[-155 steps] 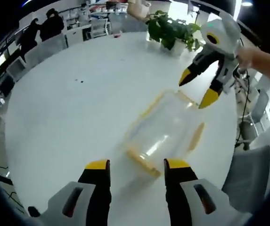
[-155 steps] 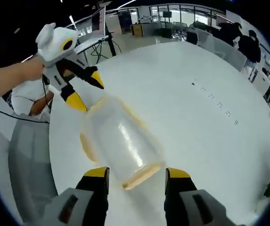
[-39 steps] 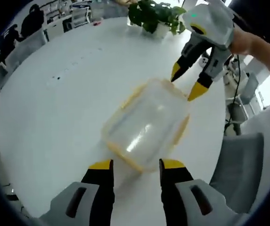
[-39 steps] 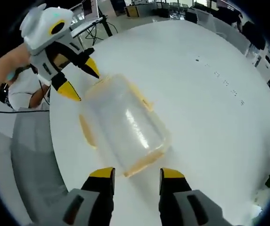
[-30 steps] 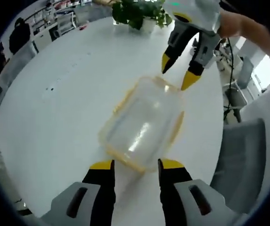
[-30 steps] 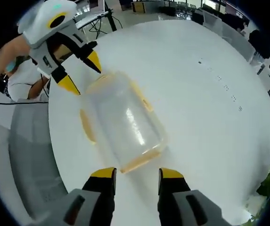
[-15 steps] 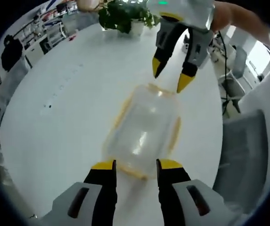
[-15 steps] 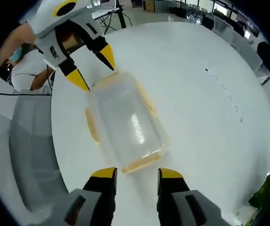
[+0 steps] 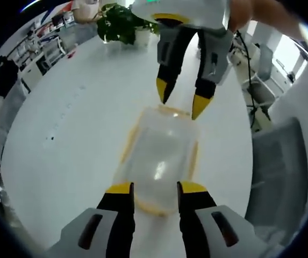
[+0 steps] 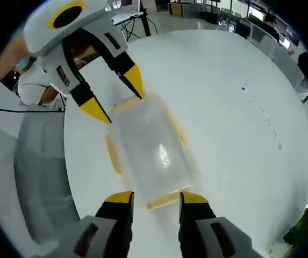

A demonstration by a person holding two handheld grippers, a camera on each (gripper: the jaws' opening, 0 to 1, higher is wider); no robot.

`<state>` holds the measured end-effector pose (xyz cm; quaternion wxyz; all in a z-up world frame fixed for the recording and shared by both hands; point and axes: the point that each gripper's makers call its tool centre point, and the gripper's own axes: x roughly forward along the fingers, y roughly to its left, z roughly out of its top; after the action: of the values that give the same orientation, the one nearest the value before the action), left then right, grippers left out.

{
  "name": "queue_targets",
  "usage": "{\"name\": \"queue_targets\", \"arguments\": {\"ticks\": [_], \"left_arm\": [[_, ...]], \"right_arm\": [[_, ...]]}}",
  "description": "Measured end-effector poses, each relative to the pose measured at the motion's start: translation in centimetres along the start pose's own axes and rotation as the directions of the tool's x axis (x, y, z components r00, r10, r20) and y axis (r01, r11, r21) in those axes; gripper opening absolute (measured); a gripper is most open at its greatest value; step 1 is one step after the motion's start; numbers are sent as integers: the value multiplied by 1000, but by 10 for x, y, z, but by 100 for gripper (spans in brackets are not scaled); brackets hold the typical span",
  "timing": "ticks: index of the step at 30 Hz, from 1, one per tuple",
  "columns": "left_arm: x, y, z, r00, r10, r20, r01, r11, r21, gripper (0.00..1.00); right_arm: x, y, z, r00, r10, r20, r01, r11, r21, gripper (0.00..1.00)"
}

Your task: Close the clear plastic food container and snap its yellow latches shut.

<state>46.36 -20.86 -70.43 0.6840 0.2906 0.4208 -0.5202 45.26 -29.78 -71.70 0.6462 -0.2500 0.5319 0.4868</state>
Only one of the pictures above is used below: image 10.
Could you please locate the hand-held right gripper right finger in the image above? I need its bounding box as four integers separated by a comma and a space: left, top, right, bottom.
177, 191, 254, 258

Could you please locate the clear plastic box yellow buckle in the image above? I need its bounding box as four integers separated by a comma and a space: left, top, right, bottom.
105, 92, 202, 210

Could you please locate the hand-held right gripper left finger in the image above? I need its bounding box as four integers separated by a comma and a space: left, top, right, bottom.
62, 190, 135, 258

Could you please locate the potted green plant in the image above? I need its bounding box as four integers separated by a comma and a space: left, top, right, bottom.
282, 191, 308, 249

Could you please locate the grey mesh office chair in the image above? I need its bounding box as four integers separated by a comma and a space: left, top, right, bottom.
0, 111, 84, 258

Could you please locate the low wooden cabinet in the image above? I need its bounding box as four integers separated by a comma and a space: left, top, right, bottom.
168, 1, 205, 16

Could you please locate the person's white shirt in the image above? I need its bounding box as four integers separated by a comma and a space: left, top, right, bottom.
16, 63, 65, 106

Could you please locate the white standing desk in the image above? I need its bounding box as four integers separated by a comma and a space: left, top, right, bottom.
111, 0, 160, 40

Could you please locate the black strap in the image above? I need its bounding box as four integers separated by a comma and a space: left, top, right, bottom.
0, 68, 20, 92

